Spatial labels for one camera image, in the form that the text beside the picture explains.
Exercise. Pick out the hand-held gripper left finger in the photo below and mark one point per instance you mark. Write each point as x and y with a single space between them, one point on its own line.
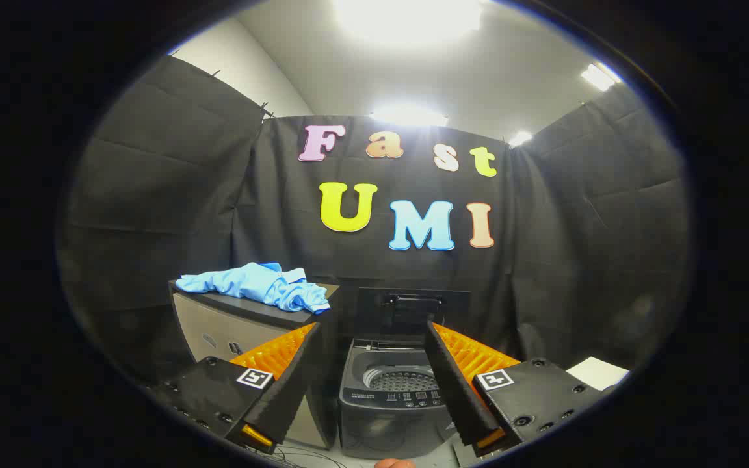
287 390

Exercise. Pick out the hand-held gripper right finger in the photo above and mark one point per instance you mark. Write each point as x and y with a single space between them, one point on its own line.
456 390

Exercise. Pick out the grey washing machine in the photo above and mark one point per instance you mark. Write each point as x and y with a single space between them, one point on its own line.
381 416

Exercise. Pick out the light blue polo shirt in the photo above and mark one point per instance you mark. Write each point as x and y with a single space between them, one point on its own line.
251 283

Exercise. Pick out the grey cabinet with dark top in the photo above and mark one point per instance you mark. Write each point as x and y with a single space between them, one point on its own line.
218 325

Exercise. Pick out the white flat board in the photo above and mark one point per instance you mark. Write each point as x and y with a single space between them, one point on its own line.
599 373

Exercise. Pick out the black backdrop cloth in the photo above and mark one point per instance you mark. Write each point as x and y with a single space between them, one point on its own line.
283 214

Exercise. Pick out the ceiling light panel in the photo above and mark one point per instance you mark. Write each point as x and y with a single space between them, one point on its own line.
407 16
410 117
599 77

